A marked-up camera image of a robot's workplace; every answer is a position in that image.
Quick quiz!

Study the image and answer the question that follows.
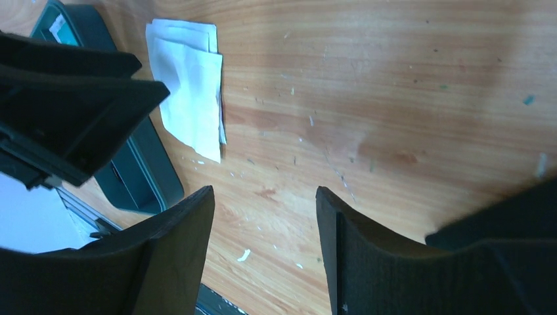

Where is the teal divided tray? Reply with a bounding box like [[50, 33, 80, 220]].
[[31, 1, 184, 215]]

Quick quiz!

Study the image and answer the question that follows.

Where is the white paper sachet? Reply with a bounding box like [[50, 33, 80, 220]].
[[145, 18, 227, 163]]

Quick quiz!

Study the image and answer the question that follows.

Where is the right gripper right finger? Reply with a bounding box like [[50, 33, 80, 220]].
[[316, 187, 556, 314]]

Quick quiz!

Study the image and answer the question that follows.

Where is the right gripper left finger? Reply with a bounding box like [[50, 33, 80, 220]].
[[1, 186, 215, 314]]

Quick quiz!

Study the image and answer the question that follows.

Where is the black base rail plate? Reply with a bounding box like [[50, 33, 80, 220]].
[[194, 283, 248, 315]]

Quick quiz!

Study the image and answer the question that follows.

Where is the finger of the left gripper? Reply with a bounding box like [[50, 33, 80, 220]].
[[1, 66, 169, 187], [1, 32, 142, 78]]

